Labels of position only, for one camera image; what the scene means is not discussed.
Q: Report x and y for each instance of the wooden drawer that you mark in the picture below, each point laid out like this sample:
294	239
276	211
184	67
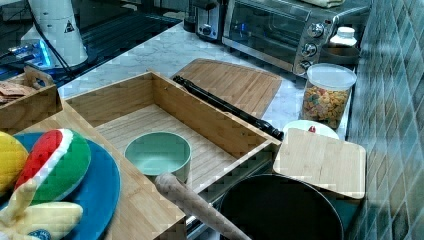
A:
220	142

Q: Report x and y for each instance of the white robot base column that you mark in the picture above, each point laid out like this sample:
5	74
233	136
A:
55	34

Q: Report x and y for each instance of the large bamboo cutting board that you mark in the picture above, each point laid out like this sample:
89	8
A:
246	88

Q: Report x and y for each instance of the light green bowl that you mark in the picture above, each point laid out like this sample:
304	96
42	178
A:
158	152

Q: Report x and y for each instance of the black frying pan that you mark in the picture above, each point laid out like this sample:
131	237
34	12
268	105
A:
274	207

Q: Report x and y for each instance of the white plate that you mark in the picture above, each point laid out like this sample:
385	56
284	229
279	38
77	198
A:
311	126

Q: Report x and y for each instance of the silver toaster oven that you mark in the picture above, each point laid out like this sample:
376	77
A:
289	34

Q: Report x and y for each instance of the clear cereal jar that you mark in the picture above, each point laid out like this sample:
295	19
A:
326	93

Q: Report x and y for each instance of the small bamboo cutting board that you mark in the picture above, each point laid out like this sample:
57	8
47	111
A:
328	163

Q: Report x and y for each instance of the blue round plate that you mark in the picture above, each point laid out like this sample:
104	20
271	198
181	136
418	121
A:
67	190

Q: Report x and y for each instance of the dark round bowl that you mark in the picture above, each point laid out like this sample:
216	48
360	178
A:
339	55

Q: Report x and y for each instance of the white lidded bottle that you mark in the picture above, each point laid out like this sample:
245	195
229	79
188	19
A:
344	37

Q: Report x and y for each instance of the folded cloth on oven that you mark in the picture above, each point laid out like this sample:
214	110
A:
325	3

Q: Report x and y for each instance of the plush watermelon slice toy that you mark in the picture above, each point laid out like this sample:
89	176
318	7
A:
57	162

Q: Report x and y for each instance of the yellow plush fruit toy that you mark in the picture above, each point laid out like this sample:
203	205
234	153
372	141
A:
13	156

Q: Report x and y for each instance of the plush banana toy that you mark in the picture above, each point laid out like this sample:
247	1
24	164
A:
20	220

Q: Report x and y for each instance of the wooden pan handle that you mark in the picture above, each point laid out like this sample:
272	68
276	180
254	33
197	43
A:
169	186

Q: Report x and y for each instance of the wooden tray with handle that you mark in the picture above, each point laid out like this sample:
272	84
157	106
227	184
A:
27	99

